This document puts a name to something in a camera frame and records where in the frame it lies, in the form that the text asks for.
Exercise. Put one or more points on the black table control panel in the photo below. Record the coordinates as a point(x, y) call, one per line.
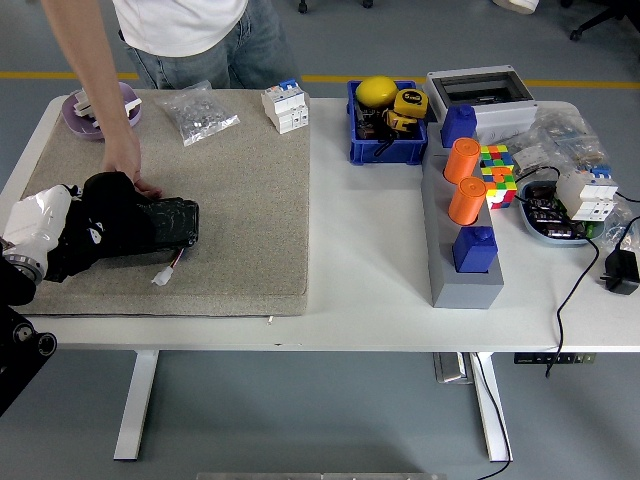
point(550, 358)

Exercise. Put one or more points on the grey electrical enclosure box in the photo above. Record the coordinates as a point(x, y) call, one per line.
point(500, 117)

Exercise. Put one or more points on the grey metal box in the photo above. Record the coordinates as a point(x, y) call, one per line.
point(450, 367)

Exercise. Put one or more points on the black rag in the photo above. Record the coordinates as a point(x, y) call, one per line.
point(110, 215)

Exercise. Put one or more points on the person's right forearm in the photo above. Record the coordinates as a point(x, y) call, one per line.
point(90, 65)

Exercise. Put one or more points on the white circuit breaker blue top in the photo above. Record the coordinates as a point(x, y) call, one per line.
point(582, 195)
point(285, 107)

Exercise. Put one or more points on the person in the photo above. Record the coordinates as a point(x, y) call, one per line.
point(517, 4)
point(200, 30)

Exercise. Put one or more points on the colourful puzzle cube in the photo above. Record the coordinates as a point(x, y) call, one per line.
point(497, 175)

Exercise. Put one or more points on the white table leg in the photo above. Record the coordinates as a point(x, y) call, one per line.
point(486, 415)
point(137, 400)

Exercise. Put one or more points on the blue block with knob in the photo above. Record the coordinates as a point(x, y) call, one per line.
point(457, 127)
point(472, 252)

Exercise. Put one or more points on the white plastic strip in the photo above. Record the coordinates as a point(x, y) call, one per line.
point(82, 102)
point(134, 105)

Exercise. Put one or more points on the grey-brown table mat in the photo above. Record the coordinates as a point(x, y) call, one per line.
point(240, 210)

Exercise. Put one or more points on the light blue bowl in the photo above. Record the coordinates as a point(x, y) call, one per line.
point(550, 241)

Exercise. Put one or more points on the clear bag of parts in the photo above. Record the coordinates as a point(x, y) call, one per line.
point(625, 210)
point(560, 132)

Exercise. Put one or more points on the yellow black tool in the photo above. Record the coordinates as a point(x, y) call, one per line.
point(397, 120)

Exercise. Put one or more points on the blue plastic bin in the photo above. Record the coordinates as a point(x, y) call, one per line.
point(385, 152)

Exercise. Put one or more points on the glossy black panel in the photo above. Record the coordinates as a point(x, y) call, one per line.
point(175, 225)

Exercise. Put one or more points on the person's right hand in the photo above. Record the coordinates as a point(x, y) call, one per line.
point(122, 157)

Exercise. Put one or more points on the yellow tape measure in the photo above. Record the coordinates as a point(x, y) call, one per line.
point(410, 102)

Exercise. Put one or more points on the black electronic parts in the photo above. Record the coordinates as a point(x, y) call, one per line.
point(542, 210)

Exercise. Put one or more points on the orange cylinder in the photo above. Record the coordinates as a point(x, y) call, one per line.
point(460, 162)
point(465, 202)

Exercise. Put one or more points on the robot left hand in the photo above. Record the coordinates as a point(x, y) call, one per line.
point(37, 220)

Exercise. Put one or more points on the clear bag of screws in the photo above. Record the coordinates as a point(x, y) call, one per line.
point(197, 112)

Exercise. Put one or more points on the small black parts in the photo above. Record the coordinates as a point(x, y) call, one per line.
point(367, 125)

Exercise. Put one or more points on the grey peg holder base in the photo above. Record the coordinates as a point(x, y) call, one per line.
point(465, 290)

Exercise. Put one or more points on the black power adapter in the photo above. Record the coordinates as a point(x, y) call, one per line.
point(622, 272)

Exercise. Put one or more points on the purple plastic tray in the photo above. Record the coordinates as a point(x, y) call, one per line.
point(75, 125)

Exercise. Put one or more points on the black office chair base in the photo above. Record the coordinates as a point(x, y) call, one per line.
point(576, 34)

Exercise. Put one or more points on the yellow dome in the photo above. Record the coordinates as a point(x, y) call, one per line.
point(375, 91)

